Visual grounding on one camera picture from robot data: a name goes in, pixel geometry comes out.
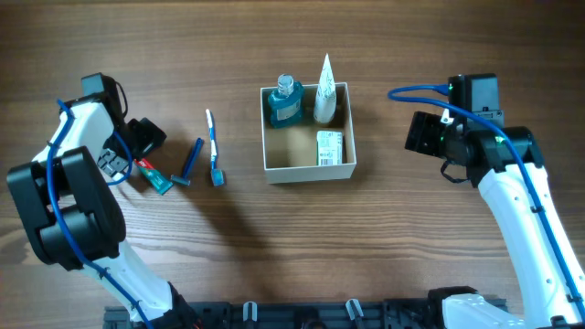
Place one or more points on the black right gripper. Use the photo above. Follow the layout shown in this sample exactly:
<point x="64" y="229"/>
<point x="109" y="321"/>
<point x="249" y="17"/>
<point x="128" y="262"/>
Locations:
<point x="421" y="134"/>

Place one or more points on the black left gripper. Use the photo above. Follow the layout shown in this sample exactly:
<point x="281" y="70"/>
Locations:
<point x="115" y="163"/>

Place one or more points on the red green toothpaste tube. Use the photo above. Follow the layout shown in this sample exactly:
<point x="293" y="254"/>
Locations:
<point x="159" y="182"/>

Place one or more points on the blue disposable razor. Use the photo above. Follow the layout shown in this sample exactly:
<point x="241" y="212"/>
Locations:
<point x="183" y="178"/>

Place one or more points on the blue white toothbrush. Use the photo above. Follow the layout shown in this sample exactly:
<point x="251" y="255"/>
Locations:
<point x="217" y="175"/>

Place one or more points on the green white soap bar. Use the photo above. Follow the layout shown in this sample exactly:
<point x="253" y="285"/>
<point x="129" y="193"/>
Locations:
<point x="329" y="148"/>

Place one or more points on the white lotion tube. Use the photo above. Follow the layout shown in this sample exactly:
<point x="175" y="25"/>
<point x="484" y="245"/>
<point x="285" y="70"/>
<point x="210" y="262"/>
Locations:
<point x="325" y="97"/>

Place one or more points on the blue mouthwash bottle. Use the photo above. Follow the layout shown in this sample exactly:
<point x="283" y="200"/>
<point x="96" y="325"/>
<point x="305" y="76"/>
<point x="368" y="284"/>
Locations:
<point x="286" y="102"/>

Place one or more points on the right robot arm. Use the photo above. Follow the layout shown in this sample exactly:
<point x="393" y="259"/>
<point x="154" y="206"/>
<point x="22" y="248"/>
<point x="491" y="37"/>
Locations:
<point x="507" y="167"/>

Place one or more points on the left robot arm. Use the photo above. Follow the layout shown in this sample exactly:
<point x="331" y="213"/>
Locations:
<point x="70" y="215"/>

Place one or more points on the white cardboard box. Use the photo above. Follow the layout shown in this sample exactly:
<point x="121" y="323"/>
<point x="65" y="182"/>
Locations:
<point x="290" y="153"/>

